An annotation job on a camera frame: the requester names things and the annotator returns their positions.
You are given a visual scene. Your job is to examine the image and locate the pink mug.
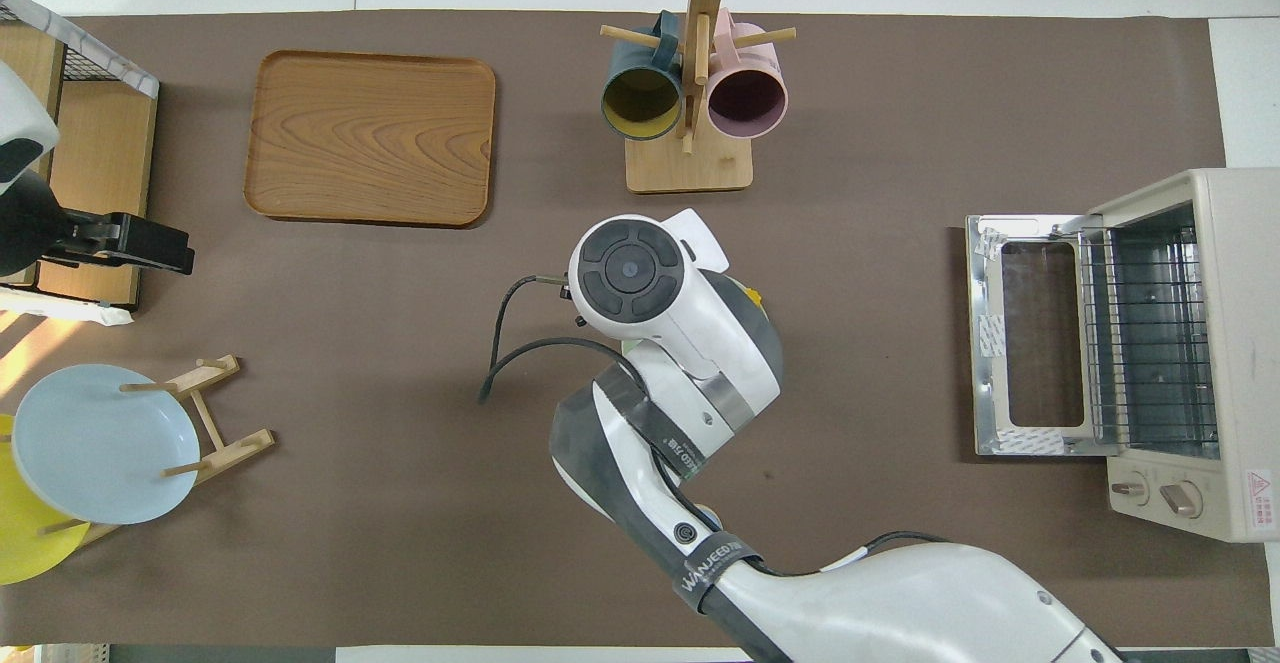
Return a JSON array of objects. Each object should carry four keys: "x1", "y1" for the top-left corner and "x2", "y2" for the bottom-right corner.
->
[{"x1": 706, "y1": 9, "x2": 789, "y2": 140}]

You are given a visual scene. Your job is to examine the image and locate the wooden tray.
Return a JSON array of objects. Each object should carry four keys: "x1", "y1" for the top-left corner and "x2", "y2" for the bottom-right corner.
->
[{"x1": 243, "y1": 50, "x2": 498, "y2": 229}]

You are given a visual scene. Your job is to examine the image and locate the wooden mug rack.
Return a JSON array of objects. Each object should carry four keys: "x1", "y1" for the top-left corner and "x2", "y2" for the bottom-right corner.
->
[{"x1": 600, "y1": 0, "x2": 798, "y2": 194}]

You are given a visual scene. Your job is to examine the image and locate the dark blue mug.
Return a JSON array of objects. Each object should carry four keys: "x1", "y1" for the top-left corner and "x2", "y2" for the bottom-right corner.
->
[{"x1": 601, "y1": 11, "x2": 686, "y2": 142}]

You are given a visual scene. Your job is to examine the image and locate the light blue plate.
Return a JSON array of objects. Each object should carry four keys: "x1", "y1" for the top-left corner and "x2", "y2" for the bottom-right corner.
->
[{"x1": 12, "y1": 364, "x2": 201, "y2": 526}]

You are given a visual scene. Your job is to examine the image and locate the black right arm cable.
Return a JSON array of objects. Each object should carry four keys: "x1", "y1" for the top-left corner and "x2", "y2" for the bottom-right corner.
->
[{"x1": 478, "y1": 275, "x2": 951, "y2": 579}]

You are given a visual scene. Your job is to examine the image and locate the brown table mat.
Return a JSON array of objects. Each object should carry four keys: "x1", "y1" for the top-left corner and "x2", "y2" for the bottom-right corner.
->
[{"x1": 0, "y1": 11, "x2": 1276, "y2": 649}]

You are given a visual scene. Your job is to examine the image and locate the metal oven wire rack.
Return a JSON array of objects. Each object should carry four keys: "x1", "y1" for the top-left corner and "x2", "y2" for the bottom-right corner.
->
[{"x1": 1078, "y1": 228, "x2": 1221, "y2": 449}]

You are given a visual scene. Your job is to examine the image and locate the wire and wood shelf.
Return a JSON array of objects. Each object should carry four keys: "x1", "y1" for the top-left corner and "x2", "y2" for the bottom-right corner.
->
[{"x1": 0, "y1": 0, "x2": 161, "y2": 327}]

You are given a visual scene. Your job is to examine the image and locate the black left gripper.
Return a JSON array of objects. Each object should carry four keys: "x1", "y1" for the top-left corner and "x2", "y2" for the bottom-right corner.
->
[{"x1": 0, "y1": 171, "x2": 194, "y2": 279}]

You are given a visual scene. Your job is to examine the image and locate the white toaster oven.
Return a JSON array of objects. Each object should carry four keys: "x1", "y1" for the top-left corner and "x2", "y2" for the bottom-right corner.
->
[{"x1": 1085, "y1": 168, "x2": 1280, "y2": 544}]

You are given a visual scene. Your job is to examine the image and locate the yellow plate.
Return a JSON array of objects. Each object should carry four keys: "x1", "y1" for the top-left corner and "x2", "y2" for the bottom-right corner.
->
[{"x1": 0, "y1": 413, "x2": 91, "y2": 586}]

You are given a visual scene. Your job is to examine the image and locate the glass oven door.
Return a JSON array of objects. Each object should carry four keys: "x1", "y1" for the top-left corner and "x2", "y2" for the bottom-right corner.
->
[{"x1": 965, "y1": 213, "x2": 1121, "y2": 459}]

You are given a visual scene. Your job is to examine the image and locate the wooden plate rack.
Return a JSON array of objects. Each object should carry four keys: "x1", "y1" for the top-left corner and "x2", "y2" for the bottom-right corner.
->
[{"x1": 40, "y1": 354, "x2": 276, "y2": 549}]

